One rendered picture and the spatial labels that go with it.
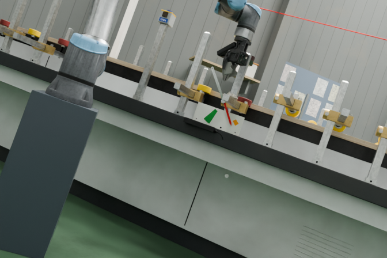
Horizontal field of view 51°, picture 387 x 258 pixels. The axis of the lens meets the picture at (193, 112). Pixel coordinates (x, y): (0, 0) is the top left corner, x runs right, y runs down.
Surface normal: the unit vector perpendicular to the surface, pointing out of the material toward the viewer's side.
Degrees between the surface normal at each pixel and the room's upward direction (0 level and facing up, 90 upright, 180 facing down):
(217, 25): 90
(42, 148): 90
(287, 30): 90
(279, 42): 90
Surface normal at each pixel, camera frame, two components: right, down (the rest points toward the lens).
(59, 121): 0.20, 0.05
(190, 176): -0.29, -0.12
